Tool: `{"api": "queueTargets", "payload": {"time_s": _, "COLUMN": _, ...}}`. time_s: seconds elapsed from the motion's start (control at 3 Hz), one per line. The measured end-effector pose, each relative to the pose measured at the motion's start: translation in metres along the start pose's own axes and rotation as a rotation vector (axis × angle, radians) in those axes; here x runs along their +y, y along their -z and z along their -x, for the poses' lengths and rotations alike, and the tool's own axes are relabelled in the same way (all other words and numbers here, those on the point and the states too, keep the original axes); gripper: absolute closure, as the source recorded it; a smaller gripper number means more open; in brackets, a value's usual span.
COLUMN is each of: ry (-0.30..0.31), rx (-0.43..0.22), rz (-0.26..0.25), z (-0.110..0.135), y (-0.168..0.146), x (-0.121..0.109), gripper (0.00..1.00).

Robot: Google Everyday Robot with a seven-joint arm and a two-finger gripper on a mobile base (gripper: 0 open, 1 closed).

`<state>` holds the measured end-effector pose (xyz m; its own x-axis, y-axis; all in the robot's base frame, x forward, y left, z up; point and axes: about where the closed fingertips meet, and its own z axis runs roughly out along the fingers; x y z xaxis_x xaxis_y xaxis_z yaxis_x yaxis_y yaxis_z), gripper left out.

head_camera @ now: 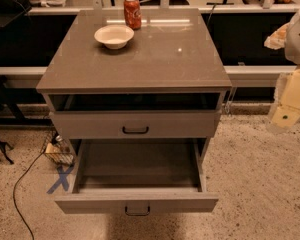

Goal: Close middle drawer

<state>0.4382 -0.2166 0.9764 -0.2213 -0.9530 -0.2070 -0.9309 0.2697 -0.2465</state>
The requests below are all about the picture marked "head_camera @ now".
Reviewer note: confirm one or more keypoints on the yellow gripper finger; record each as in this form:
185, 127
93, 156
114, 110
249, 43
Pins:
281, 119

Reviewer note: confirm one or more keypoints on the white bowl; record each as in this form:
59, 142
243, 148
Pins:
114, 36

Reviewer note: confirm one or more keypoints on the red soda can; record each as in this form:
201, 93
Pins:
132, 14

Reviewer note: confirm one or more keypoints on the grey drawer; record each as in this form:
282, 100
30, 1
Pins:
119, 125
139, 177

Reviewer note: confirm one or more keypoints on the black tripod stand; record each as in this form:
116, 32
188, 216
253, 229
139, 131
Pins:
16, 113

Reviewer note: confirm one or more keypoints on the wire basket with items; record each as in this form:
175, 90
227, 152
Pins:
56, 149

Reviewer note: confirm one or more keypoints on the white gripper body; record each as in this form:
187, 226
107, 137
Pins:
299, 41

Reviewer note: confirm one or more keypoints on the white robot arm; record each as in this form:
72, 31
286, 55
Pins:
288, 38

